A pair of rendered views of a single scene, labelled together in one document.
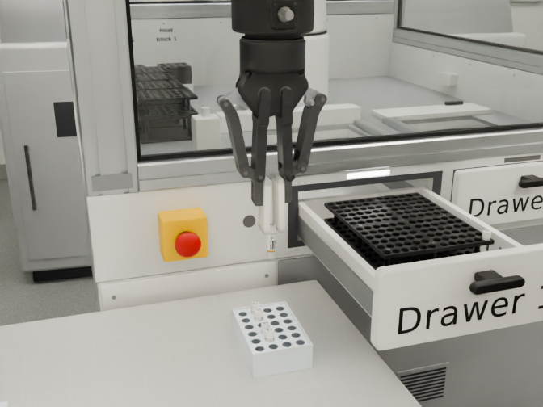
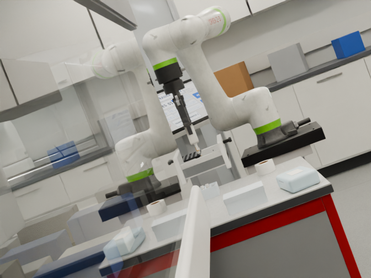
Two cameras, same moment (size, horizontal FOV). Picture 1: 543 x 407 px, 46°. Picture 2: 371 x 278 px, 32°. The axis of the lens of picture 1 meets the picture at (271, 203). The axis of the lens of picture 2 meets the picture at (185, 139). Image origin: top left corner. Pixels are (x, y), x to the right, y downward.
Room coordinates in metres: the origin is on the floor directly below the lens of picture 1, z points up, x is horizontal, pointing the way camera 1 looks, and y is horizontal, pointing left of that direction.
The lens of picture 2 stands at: (-0.08, 2.15, 1.17)
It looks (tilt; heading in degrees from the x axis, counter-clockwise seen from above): 4 degrees down; 292
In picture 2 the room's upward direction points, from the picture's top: 21 degrees counter-clockwise
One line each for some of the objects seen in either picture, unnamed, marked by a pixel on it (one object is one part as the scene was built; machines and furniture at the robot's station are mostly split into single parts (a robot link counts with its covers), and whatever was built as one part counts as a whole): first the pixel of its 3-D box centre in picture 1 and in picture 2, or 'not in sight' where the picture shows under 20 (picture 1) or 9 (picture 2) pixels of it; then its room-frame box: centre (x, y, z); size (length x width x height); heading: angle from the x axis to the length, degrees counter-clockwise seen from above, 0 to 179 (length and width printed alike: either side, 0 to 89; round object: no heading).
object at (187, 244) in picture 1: (187, 243); not in sight; (0.90, 0.13, 0.88); 0.04 x 0.03 x 0.04; 108
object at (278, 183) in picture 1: (278, 203); not in sight; (0.75, -0.01, 1.00); 0.03 x 0.01 x 0.07; 16
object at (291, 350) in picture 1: (270, 337); (202, 193); (0.79, 0.00, 0.78); 0.12 x 0.08 x 0.04; 16
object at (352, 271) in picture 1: (398, 239); (175, 170); (0.95, -0.20, 0.86); 0.40 x 0.26 x 0.06; 18
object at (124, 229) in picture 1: (296, 141); not in sight; (1.52, -0.06, 0.87); 1.02 x 0.95 x 0.14; 108
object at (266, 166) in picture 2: not in sight; (265, 167); (0.57, -0.13, 0.78); 0.07 x 0.07 x 0.04
